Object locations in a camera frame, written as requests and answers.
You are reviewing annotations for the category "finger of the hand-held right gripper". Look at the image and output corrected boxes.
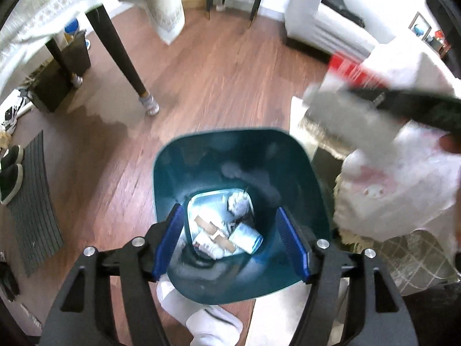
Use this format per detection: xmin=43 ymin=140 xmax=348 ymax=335
xmin=347 ymin=86 xmax=436 ymax=123

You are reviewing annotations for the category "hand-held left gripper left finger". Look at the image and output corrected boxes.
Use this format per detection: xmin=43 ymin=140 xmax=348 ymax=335
xmin=41 ymin=204 xmax=182 ymax=346

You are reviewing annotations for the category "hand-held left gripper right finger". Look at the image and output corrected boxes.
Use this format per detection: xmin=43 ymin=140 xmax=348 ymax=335
xmin=275 ymin=207 xmax=422 ymax=346

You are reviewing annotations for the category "red and white carton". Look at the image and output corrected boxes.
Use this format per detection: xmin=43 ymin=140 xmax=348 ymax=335
xmin=303 ymin=53 xmax=401 ymax=159

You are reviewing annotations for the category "teal plastic trash bin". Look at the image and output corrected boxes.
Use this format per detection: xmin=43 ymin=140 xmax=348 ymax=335
xmin=153 ymin=127 xmax=332 ymax=305

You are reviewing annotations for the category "white paper scrap in bin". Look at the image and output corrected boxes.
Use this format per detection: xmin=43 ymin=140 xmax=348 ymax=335
xmin=192 ymin=234 xmax=226 ymax=260

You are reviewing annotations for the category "white and blue paper cup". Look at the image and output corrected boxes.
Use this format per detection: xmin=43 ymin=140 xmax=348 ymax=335
xmin=230 ymin=223 xmax=263 ymax=255

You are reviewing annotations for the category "brown cardboard piece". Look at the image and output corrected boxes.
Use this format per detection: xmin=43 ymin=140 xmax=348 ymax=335
xmin=194 ymin=216 xmax=236 ymax=253

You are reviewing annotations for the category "crumpled white paper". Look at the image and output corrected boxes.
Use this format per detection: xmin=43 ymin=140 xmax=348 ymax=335
xmin=226 ymin=193 xmax=253 ymax=217

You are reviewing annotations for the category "framed picture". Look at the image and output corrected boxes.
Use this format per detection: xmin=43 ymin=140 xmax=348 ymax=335
xmin=410 ymin=12 xmax=433 ymax=40

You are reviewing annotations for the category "person's white socked foot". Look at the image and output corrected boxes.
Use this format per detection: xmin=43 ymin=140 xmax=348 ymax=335
xmin=156 ymin=276 xmax=244 ymax=346

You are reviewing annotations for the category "white plastic bag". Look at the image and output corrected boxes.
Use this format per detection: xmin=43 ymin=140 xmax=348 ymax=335
xmin=290 ymin=40 xmax=461 ymax=256

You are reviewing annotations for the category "white sofa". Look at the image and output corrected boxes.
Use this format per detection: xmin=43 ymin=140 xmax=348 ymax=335
xmin=286 ymin=0 xmax=397 ymax=59

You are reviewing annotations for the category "patterned beige rug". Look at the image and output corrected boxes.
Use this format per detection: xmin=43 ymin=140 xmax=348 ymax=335
xmin=299 ymin=115 xmax=455 ymax=293

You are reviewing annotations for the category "dark grey floor mat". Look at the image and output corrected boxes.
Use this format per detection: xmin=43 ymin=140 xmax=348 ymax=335
xmin=7 ymin=130 xmax=65 ymax=278

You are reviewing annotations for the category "black slipper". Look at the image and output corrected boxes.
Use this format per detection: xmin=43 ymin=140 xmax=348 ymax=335
xmin=0 ymin=252 xmax=21 ymax=301

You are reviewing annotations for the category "dark green shoe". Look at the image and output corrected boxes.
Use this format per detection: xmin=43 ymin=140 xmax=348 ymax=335
xmin=0 ymin=164 xmax=24 ymax=205
xmin=0 ymin=145 xmax=24 ymax=174

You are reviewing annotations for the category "dark wooden table leg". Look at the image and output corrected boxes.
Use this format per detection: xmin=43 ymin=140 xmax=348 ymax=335
xmin=86 ymin=5 xmax=160 ymax=116
xmin=45 ymin=38 xmax=83 ymax=89

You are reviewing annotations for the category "black storage box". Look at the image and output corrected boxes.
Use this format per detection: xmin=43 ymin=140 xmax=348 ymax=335
xmin=29 ymin=31 xmax=91 ymax=113

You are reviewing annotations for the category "white sneaker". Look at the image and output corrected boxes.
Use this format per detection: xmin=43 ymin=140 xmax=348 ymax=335
xmin=0 ymin=105 xmax=19 ymax=135

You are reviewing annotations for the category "blue capped bottle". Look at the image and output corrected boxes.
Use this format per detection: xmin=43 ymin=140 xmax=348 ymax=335
xmin=64 ymin=18 xmax=80 ymax=42

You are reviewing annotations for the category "table with beige tablecloth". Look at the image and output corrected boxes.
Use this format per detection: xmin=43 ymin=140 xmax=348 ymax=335
xmin=0 ymin=0 xmax=186 ymax=94

